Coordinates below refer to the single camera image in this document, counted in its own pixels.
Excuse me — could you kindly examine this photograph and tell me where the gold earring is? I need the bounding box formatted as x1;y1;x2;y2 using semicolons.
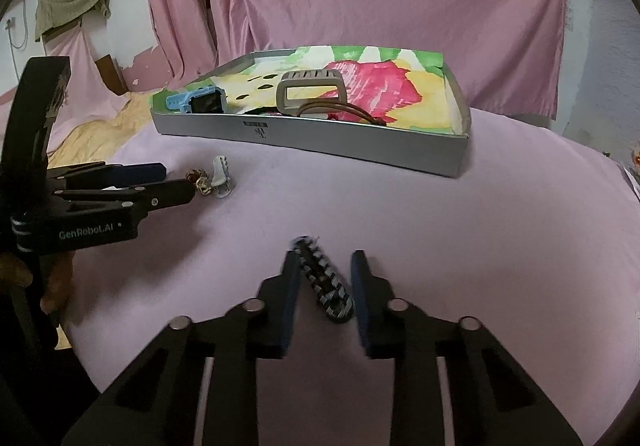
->
195;176;213;195
186;169;208;185

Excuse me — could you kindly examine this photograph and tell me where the black white striped hair clip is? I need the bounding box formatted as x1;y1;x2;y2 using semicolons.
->
291;236;354;325

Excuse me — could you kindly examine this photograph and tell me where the person's left hand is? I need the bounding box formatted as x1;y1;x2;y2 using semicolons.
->
1;252;75;315

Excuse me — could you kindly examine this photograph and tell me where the yellow bed blanket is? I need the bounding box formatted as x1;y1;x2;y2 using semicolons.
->
49;90;155;169

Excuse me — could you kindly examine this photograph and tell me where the pink embroidered draped sheet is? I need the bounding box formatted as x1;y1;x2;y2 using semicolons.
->
47;25;129;153

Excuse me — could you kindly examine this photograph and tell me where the brown wooden headboard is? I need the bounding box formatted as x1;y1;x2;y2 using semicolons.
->
94;54;129;96

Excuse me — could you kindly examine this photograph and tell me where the pink table cloth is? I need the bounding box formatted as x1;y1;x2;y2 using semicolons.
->
64;111;639;445

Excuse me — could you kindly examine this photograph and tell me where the olive green hanging cloth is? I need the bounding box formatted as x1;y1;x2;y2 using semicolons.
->
35;0;111;42

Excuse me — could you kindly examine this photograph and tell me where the narrow pink curtain panel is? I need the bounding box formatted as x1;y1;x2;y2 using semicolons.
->
148;0;217;88

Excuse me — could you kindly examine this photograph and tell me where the grey tray with colourful lining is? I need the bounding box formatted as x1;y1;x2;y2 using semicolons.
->
151;45;471;178

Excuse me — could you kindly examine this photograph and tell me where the stack of books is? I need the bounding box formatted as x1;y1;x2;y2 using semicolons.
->
617;143;640;201

